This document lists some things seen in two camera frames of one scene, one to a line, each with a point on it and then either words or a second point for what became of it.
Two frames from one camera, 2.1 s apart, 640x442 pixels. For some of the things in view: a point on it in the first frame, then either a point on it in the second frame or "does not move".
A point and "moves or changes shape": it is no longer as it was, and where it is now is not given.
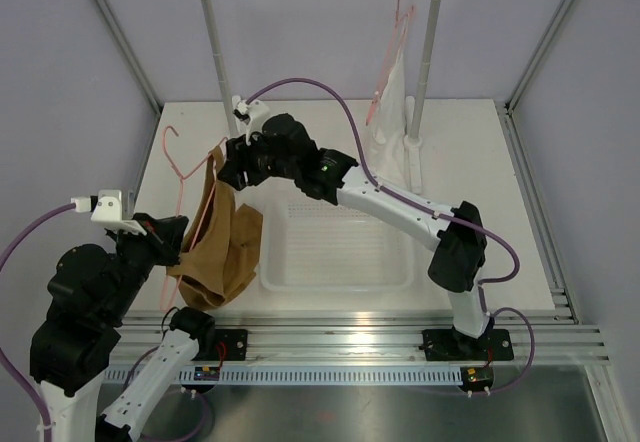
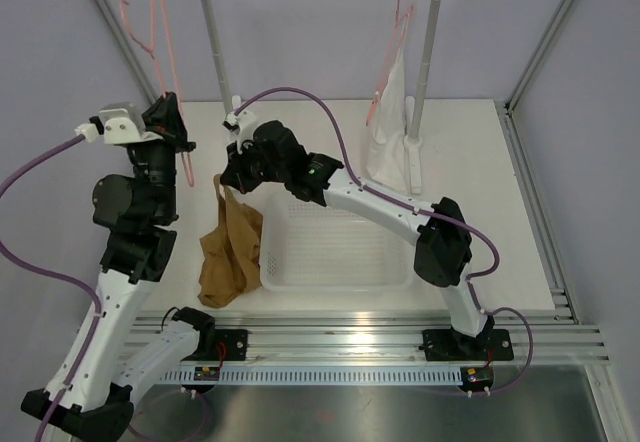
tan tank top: (223, 241) moves or changes shape
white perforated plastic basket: (309, 244) does not move
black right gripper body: (257, 157) does not move
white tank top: (387, 134) does not move
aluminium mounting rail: (543, 337) does not move
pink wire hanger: (180, 204) → (123, 4)
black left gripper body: (161, 250) → (178, 139)
